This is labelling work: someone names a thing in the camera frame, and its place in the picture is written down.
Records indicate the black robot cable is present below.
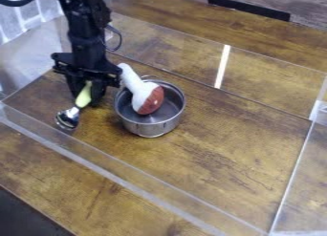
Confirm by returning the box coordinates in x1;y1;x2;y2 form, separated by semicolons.
0;0;124;53

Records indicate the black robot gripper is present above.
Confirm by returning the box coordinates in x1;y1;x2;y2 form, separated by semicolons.
51;36;121;107

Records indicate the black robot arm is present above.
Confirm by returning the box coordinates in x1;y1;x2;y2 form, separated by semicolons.
51;0;123;106

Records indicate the clear acrylic enclosure wall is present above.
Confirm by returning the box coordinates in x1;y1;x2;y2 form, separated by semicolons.
0;102;327;236

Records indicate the black strip on table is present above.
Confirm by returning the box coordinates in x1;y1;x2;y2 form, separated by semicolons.
207;0;291;22

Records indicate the plush mushroom toy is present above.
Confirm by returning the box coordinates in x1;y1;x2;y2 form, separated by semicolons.
119;63;164;115

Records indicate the small steel pot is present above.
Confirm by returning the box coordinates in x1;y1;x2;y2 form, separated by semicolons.
113;75;187;138

